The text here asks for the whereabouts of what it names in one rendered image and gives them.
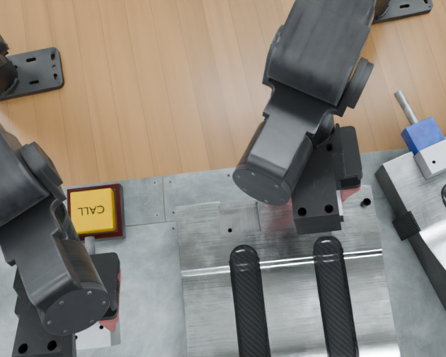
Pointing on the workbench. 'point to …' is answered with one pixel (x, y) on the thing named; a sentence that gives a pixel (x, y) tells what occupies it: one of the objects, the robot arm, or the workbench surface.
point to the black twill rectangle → (406, 226)
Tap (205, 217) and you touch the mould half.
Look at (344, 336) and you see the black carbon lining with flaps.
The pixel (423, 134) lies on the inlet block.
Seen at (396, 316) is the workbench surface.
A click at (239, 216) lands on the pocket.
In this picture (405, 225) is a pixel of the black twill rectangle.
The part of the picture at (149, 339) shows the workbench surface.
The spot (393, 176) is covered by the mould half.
